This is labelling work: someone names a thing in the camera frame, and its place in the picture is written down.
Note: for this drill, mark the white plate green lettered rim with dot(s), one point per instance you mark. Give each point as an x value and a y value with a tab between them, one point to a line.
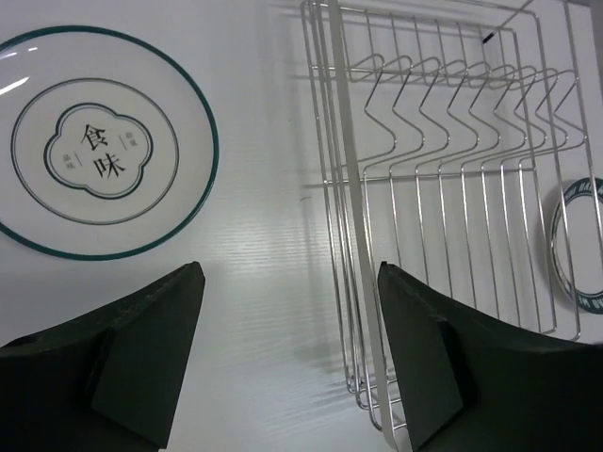
574	244

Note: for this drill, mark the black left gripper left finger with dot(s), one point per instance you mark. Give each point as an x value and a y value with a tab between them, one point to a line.
108	380

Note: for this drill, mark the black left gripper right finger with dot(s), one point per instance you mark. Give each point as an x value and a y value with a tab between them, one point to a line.
471	382

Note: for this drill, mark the chrome wire dish rack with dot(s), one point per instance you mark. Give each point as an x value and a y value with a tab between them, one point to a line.
446	133

